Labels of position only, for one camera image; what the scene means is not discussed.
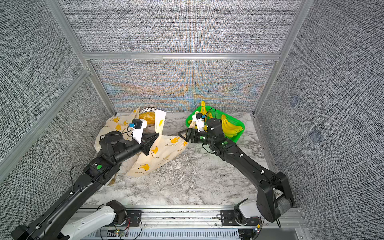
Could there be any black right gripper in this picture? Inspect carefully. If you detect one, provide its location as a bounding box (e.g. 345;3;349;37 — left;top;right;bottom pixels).
179;129;218;148

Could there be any banana print plastic bag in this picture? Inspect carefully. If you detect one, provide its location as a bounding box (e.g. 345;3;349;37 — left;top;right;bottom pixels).
94;108;140;153
126;110;188;177

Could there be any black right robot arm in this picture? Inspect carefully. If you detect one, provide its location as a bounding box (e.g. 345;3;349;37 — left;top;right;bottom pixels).
178;119;295;225

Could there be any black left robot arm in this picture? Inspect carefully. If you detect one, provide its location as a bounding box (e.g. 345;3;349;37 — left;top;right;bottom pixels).
12;131;159;240

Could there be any patterned bowl with yellow food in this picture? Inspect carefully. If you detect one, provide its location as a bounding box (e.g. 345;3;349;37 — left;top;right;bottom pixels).
139;108;159;126

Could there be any green plastic basket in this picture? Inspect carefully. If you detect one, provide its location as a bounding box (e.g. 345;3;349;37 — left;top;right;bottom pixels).
185;105;245;143

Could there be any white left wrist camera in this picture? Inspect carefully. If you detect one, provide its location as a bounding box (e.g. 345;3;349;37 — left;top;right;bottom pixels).
129;119;148;144

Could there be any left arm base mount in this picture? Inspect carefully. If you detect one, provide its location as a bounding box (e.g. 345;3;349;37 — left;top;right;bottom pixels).
106;210;143;228

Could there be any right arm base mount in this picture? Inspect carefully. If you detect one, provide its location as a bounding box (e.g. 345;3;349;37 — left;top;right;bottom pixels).
217;210;263;226

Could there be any aluminium front rail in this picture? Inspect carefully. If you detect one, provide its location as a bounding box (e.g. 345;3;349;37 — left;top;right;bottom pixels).
61;206;311;240

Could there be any aluminium enclosure frame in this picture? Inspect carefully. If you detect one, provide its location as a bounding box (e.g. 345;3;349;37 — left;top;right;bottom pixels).
1;1;314;182

